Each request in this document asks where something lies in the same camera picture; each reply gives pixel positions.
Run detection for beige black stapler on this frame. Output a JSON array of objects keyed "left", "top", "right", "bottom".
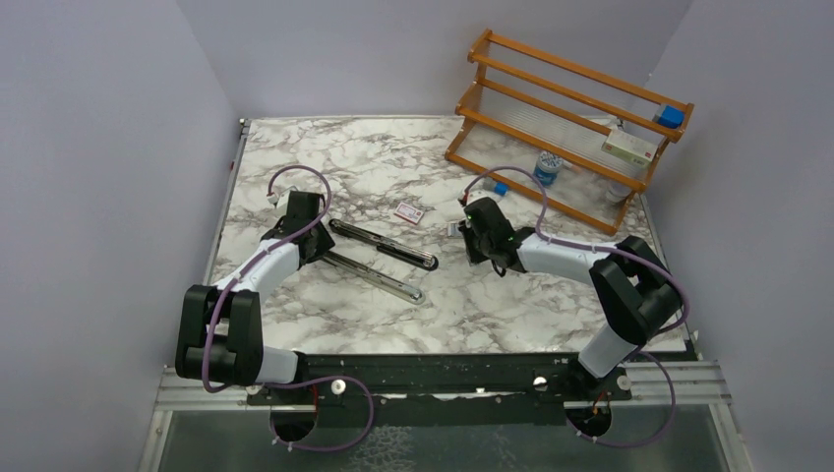
[{"left": 323, "top": 218, "right": 440, "bottom": 306}]

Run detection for red white staple box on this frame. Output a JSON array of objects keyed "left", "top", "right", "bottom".
[{"left": 394, "top": 203, "right": 424, "bottom": 225}]

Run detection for beige staple box tray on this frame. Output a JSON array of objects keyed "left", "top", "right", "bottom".
[{"left": 447, "top": 222, "right": 463, "bottom": 238}]

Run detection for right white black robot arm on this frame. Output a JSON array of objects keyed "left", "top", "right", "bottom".
[{"left": 458, "top": 198, "right": 685, "bottom": 400}]

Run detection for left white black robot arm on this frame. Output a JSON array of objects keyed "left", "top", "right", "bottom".
[{"left": 174, "top": 191, "right": 334, "bottom": 404}]

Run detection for blue white cup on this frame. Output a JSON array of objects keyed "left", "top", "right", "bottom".
[{"left": 533, "top": 150, "right": 564, "bottom": 187}]

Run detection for orange wooden shelf rack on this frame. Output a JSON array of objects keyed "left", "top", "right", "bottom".
[{"left": 445, "top": 29, "right": 695, "bottom": 235}]

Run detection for white bottle behind rack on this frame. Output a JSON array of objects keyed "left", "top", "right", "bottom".
[{"left": 605, "top": 181, "right": 632, "bottom": 205}]

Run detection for white red carton box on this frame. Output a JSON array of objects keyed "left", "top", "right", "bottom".
[{"left": 601, "top": 129, "right": 658, "bottom": 167}]

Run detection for blue cube on shelf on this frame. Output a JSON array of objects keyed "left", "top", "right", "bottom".
[{"left": 653, "top": 104, "right": 685, "bottom": 130}]

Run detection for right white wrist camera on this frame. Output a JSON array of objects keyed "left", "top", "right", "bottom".
[{"left": 458, "top": 190, "right": 490, "bottom": 207}]

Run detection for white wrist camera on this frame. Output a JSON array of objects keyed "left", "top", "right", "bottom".
[
  {"left": 267, "top": 188, "right": 295, "bottom": 208},
  {"left": 458, "top": 190, "right": 490, "bottom": 207}
]

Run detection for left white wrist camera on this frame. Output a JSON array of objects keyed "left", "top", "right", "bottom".
[{"left": 267, "top": 188, "right": 295, "bottom": 208}]

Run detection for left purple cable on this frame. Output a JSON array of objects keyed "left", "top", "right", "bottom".
[{"left": 202, "top": 165, "right": 333, "bottom": 394}]

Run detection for purple cable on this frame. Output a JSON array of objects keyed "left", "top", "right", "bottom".
[
  {"left": 202, "top": 165, "right": 333, "bottom": 394},
  {"left": 458, "top": 165, "right": 692, "bottom": 336}
]

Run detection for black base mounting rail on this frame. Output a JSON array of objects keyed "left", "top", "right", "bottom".
[{"left": 246, "top": 353, "right": 631, "bottom": 428}]

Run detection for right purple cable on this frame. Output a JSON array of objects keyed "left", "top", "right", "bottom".
[{"left": 458, "top": 165, "right": 692, "bottom": 336}]

